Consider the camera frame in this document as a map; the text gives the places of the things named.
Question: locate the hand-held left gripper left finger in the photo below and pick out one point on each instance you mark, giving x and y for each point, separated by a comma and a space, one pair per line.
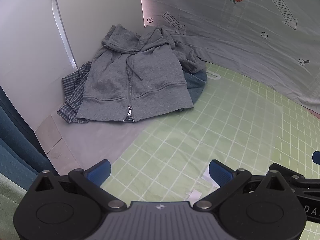
100, 171

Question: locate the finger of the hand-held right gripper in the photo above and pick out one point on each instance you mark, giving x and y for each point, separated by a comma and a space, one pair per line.
316, 157
306, 183

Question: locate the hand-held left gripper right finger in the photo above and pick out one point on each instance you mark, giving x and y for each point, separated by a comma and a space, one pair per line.
220, 171

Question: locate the grey zip hoodie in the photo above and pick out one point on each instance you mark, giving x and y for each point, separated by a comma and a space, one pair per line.
150, 75

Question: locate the white paper tag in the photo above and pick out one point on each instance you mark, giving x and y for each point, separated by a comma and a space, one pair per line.
194, 195
208, 178

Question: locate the green grid mat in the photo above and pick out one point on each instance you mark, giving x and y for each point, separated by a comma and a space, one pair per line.
225, 130

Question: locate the plaid shirt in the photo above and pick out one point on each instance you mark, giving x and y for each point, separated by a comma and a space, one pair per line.
72, 92

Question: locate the blue denim garment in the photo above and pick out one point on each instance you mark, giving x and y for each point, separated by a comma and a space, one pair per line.
197, 85

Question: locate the blue curtain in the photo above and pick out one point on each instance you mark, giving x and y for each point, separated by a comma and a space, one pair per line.
15, 142

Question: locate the light green cloth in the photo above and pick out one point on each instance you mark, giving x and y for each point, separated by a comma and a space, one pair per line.
7, 205

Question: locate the grey printed sheet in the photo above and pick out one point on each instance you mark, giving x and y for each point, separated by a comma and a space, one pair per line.
225, 30

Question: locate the metal wall strip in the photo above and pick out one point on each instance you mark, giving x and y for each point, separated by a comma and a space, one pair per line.
61, 22

